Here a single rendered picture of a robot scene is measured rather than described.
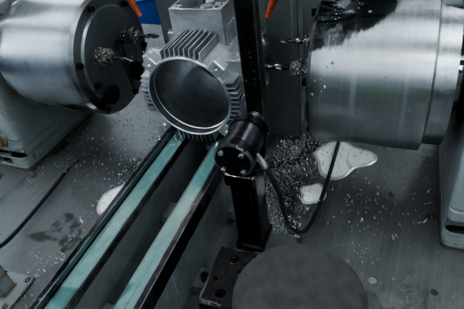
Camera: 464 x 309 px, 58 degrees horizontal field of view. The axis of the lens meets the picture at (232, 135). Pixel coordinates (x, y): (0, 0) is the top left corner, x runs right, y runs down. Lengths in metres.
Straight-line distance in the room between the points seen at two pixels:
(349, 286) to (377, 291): 0.50
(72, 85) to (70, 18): 0.12
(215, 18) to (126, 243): 0.39
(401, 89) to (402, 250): 0.28
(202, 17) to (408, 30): 0.33
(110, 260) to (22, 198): 0.39
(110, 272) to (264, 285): 0.49
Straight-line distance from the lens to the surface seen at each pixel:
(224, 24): 0.74
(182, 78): 0.86
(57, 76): 0.85
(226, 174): 0.62
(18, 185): 1.06
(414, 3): 0.65
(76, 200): 0.94
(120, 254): 0.69
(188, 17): 0.76
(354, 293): 0.20
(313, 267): 0.21
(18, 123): 1.04
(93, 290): 0.66
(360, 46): 0.61
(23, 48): 0.89
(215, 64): 0.68
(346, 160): 0.90
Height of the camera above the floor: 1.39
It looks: 36 degrees down
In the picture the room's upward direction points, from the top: 9 degrees counter-clockwise
